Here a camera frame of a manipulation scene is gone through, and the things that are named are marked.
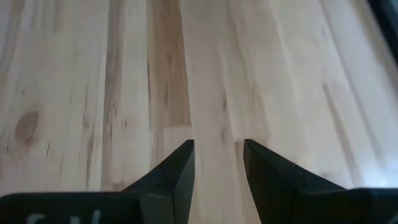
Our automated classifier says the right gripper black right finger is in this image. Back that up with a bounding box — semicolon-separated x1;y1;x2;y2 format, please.
244;139;348;224

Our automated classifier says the black aluminium table frame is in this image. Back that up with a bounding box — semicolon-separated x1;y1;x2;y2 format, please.
368;0;398;65

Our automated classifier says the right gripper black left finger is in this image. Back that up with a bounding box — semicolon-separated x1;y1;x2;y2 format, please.
123;139;196;224

